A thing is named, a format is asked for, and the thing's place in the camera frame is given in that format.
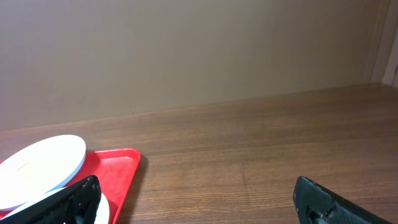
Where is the pale blue plate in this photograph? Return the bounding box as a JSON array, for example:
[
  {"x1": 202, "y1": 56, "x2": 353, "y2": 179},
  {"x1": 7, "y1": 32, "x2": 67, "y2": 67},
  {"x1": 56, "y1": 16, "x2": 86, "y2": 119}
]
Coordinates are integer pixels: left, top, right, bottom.
[
  {"x1": 1, "y1": 134, "x2": 86, "y2": 211},
  {"x1": 1, "y1": 187, "x2": 110, "y2": 224}
]

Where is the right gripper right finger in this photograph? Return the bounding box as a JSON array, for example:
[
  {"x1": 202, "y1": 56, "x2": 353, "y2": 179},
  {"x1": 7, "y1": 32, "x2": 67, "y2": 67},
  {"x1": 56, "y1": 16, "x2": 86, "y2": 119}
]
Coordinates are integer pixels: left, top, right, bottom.
[{"x1": 293, "y1": 176, "x2": 391, "y2": 224}]

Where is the top pale blue plate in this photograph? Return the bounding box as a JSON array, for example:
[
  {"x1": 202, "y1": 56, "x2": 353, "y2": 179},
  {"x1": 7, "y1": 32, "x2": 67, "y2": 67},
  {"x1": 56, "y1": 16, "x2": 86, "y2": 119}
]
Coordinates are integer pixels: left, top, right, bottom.
[{"x1": 1, "y1": 134, "x2": 86, "y2": 211}]

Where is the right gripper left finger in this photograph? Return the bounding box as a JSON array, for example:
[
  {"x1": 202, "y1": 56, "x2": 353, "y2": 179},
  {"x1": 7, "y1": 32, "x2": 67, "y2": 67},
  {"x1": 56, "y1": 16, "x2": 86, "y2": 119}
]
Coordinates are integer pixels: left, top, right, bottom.
[{"x1": 1, "y1": 175, "x2": 101, "y2": 224}]

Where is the red plastic tray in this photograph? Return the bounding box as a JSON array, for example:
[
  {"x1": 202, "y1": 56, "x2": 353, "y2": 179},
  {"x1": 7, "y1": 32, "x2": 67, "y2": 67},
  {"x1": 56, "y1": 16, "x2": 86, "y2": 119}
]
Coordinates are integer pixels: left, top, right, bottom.
[{"x1": 1, "y1": 148, "x2": 141, "y2": 223}]

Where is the right pale blue plate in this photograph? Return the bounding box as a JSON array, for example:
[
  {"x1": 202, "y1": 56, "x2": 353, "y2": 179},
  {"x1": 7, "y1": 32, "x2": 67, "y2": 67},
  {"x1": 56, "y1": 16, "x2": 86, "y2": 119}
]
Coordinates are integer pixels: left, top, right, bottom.
[{"x1": 1, "y1": 187, "x2": 110, "y2": 224}]

